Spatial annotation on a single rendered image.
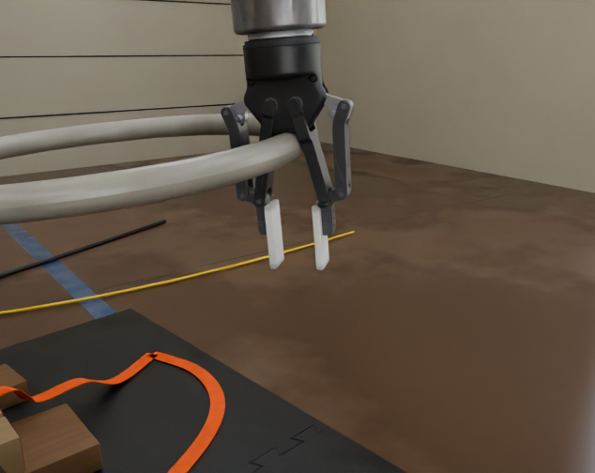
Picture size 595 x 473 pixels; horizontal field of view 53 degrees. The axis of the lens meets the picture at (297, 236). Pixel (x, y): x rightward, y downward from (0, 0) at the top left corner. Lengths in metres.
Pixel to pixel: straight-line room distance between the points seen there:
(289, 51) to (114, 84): 5.48
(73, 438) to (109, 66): 4.65
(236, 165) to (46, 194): 0.15
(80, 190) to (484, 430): 1.59
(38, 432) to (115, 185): 1.37
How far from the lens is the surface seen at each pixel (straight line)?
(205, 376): 2.07
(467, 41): 5.74
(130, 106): 6.09
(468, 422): 1.93
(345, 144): 0.59
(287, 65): 0.57
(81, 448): 1.70
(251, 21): 0.57
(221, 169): 0.50
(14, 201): 0.49
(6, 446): 1.61
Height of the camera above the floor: 1.06
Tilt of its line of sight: 17 degrees down
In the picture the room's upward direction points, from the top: straight up
